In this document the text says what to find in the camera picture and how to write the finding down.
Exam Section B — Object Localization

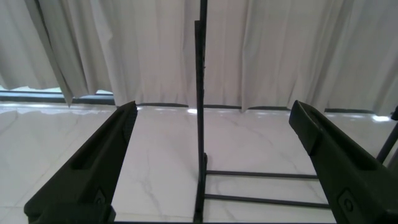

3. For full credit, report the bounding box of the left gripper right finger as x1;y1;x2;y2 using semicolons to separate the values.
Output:
289;100;398;224

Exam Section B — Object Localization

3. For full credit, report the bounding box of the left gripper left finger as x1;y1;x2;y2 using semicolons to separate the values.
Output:
24;100;139;223

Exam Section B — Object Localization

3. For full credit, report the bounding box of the black clothes rack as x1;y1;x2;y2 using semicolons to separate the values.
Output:
192;0;398;223

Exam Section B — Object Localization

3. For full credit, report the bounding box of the white curtain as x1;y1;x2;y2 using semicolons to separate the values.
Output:
24;0;398;116
0;0;65;91

